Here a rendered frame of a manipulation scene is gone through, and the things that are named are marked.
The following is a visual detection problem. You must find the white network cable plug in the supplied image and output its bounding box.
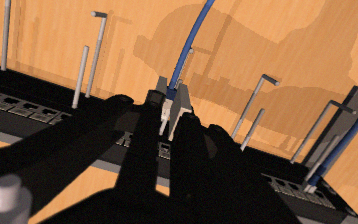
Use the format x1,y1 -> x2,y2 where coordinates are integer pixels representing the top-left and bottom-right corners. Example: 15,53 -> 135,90
161,86 -> 177,120

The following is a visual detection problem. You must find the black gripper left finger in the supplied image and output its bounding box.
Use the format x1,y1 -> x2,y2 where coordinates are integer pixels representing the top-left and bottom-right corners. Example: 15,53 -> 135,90
0,76 -> 167,224

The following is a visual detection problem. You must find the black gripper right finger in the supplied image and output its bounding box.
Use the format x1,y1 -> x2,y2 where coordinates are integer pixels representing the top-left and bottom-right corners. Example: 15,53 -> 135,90
167,83 -> 302,224

